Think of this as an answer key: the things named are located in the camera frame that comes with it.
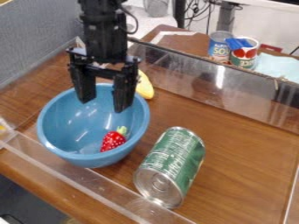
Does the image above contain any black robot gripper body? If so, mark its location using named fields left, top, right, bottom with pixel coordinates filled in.
left=67, top=0, right=138, bottom=80

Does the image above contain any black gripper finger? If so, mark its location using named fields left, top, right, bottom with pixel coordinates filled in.
left=69, top=65, right=96, bottom=103
left=112, top=72, right=138, bottom=113

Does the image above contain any red toy strawberry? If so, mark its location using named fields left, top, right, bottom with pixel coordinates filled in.
left=100, top=126, right=127, bottom=152

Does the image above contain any blue plastic bowl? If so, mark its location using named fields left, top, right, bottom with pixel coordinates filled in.
left=36, top=83, right=151, bottom=168

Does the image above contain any clear acrylic back barrier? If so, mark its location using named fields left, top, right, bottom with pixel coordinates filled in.
left=75, top=17, right=299, bottom=135

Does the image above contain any clear acrylic barrier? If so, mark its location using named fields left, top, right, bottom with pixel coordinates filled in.
left=75, top=17, right=299, bottom=135
left=0, top=116, right=195, bottom=224

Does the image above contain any blue soup can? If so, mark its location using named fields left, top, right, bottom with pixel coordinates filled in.
left=208, top=31, right=234, bottom=62

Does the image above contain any green labelled tin can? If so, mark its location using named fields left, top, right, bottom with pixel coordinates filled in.
left=134, top=127, right=206, bottom=209

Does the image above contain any blue plastic piece on can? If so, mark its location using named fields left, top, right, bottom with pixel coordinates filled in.
left=224, top=38, right=252, bottom=51

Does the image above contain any red and white tomato can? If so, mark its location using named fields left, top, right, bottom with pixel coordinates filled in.
left=230, top=37, right=259, bottom=69

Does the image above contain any grey metal pole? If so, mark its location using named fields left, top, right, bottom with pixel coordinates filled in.
left=216, top=1, right=235, bottom=32

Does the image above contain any light blue cloth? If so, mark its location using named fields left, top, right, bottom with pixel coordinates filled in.
left=255, top=52, right=299, bottom=84

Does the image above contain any clear acrylic front barrier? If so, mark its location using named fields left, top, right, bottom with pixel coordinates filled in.
left=0, top=116, right=195, bottom=224

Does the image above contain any clear acrylic triangle bracket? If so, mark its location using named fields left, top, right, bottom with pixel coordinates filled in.
left=75, top=36, right=87, bottom=53

